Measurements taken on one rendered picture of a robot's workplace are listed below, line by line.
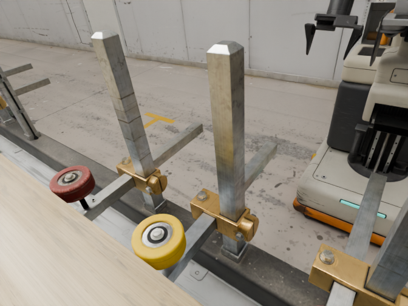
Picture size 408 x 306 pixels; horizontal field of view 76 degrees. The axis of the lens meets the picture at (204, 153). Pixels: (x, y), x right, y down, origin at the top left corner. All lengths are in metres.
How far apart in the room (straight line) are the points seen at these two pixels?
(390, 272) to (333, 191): 1.01
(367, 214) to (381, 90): 0.65
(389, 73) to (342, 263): 0.81
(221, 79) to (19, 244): 0.40
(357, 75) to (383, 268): 1.12
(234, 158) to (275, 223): 1.20
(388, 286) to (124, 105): 0.51
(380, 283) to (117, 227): 0.65
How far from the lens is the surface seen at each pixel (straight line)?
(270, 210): 1.63
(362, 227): 0.56
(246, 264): 0.61
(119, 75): 0.52
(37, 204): 0.57
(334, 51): 3.10
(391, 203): 1.45
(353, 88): 1.48
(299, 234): 1.55
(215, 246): 0.64
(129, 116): 0.55
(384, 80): 1.18
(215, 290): 0.68
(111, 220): 0.87
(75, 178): 0.59
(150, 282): 0.38
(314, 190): 1.43
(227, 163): 0.41
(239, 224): 0.50
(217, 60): 0.34
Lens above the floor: 1.23
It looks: 36 degrees down
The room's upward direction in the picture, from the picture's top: 7 degrees counter-clockwise
